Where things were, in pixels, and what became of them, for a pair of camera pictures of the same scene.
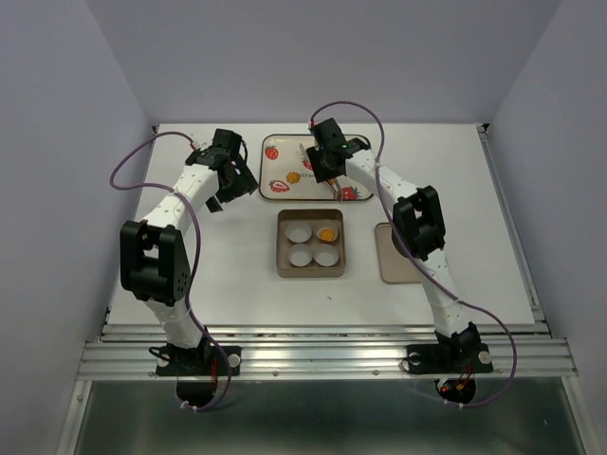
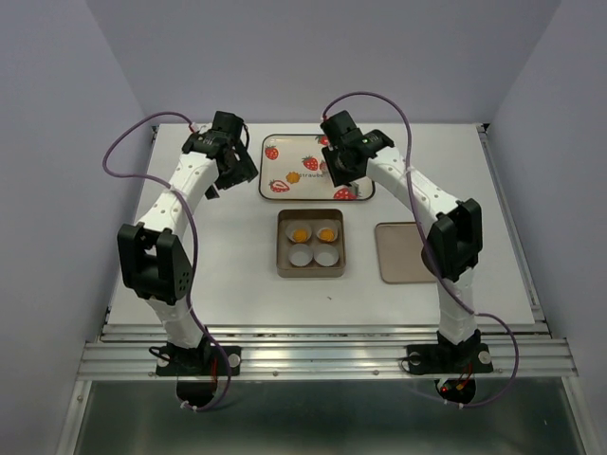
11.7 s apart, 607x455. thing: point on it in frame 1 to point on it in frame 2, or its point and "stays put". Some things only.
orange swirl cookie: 292,177 stays put
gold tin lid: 395,267 stays put
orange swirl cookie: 326,234 stays put
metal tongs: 338,189 to 356,189
